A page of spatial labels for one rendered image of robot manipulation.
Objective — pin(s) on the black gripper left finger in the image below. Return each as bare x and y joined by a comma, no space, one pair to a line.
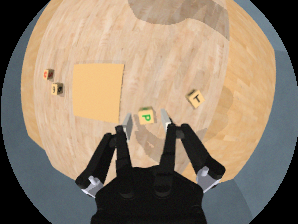
92,179

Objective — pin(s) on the tan flat mat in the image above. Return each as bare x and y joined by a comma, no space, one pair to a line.
96,91

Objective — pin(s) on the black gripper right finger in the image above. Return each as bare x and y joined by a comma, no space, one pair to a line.
209,171

